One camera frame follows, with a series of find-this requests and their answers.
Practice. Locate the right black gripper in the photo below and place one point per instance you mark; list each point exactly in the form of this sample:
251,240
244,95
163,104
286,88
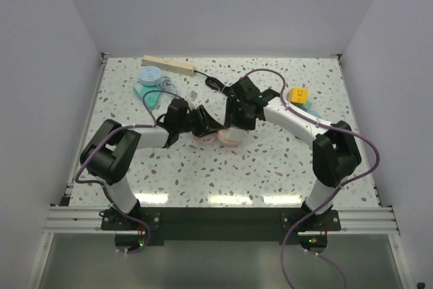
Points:
232,105

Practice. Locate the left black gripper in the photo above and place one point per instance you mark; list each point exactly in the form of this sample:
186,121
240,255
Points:
206,124

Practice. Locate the beige power strip red sockets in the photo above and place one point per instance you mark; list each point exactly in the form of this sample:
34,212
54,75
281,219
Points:
168,65

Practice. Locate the teal triangular power strip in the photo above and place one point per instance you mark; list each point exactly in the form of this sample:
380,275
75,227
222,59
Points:
149,94

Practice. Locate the yellow cube socket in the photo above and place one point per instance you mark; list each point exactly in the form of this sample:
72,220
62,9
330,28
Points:
298,95

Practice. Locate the light teal charger plug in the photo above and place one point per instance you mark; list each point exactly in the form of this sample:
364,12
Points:
306,106

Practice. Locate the white cube socket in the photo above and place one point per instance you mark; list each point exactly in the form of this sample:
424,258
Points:
234,134

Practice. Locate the blue charger plug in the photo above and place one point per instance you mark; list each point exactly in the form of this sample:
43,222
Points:
315,113

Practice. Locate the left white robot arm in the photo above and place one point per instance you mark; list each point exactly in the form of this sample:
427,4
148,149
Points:
109,153

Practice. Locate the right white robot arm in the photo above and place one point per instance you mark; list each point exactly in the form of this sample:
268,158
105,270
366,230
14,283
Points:
335,151

